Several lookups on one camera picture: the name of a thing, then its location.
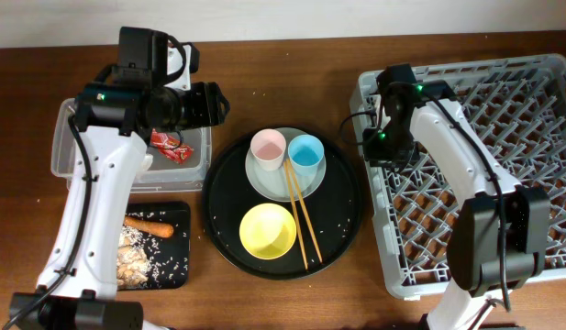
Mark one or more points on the food scraps and rice pile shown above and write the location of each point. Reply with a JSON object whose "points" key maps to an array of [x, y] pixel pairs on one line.
{"points": [[139, 263]]}

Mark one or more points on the black rectangular food tray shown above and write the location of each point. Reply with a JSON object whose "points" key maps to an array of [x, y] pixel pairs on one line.
{"points": [[177, 246]]}

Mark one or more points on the yellow plastic bowl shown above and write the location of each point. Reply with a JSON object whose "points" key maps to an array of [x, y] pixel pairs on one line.
{"points": [[267, 231]]}

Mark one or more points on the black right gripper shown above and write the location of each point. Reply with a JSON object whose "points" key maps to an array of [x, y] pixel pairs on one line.
{"points": [[378, 156]]}

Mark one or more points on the wooden chopstick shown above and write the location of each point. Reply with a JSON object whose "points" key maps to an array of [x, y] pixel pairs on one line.
{"points": [[295, 191], [295, 214]]}

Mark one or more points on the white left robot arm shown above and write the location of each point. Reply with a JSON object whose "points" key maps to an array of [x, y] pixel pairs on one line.
{"points": [[77, 289]]}

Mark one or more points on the grey plastic dishwasher rack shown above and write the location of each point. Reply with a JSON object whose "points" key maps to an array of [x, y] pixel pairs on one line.
{"points": [[517, 107]]}

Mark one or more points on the crumpled white tissue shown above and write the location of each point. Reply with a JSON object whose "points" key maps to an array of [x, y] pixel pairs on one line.
{"points": [[146, 163]]}

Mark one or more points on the clear plastic waste bin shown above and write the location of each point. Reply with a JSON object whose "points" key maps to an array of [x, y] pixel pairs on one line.
{"points": [[163, 175]]}

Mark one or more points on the light blue plastic cup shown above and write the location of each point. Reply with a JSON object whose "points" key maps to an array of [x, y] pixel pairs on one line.
{"points": [[306, 153]]}

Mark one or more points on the orange carrot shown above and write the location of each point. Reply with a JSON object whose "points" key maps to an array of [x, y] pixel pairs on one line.
{"points": [[156, 229]]}

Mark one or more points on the red snack wrapper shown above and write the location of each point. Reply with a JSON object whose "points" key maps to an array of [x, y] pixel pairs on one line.
{"points": [[171, 146]]}

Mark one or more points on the grey round plate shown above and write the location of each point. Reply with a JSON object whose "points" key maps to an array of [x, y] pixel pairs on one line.
{"points": [[272, 184]]}

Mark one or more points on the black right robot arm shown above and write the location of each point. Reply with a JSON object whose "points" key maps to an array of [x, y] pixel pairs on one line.
{"points": [[498, 241]]}

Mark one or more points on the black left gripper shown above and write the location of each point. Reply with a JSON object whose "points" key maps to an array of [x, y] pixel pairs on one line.
{"points": [[210, 110]]}

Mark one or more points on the pink plastic cup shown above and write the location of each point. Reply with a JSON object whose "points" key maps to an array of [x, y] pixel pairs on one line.
{"points": [[268, 148]]}

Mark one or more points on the round black tray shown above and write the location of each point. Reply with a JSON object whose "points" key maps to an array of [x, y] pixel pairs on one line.
{"points": [[335, 211]]}

